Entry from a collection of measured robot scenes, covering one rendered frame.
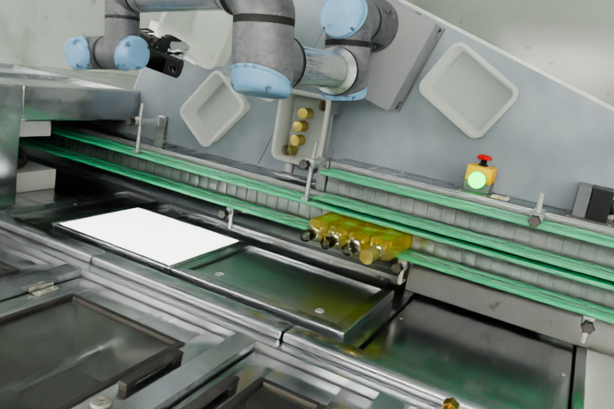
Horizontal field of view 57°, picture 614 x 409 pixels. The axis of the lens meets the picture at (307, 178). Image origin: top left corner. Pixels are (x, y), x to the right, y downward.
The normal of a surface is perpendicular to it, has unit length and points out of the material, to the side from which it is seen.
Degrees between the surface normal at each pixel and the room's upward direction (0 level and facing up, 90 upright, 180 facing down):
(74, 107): 90
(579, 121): 0
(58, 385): 90
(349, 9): 7
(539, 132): 0
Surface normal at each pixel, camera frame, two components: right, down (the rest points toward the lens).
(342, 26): -0.44, -0.03
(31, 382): 0.16, -0.97
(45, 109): 0.88, 0.22
